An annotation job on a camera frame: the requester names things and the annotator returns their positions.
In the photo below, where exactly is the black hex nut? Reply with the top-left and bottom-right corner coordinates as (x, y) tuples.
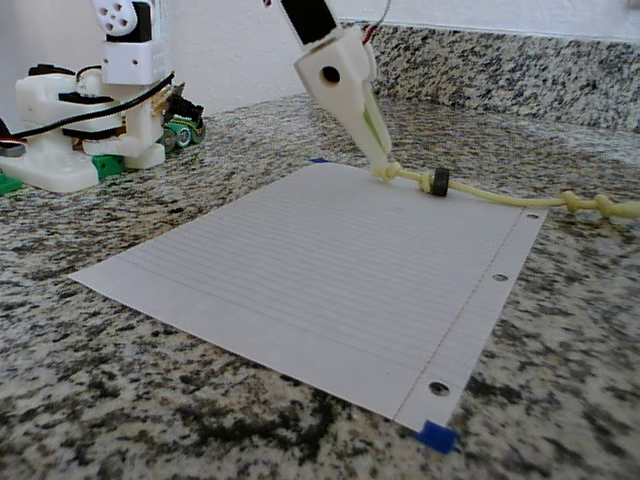
(430, 168), (451, 198)

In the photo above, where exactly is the yellow-green knotted cord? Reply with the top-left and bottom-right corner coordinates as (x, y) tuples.
(372, 160), (640, 220)

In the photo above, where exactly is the green black clamp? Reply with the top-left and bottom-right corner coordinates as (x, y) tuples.
(160, 99), (207, 152)

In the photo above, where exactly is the black cable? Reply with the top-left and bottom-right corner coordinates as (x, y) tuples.
(0, 71), (177, 144)

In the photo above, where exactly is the lined white paper sheet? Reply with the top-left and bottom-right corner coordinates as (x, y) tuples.
(68, 163), (551, 432)

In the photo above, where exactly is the red black servo wire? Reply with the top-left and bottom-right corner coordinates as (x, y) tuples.
(358, 22), (382, 49)

